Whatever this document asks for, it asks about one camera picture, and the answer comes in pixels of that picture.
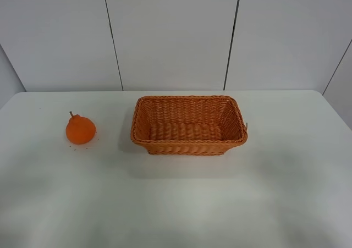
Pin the orange with stem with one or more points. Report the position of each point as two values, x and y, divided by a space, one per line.
79 130

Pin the orange wicker basket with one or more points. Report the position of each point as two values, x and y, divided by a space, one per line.
188 125

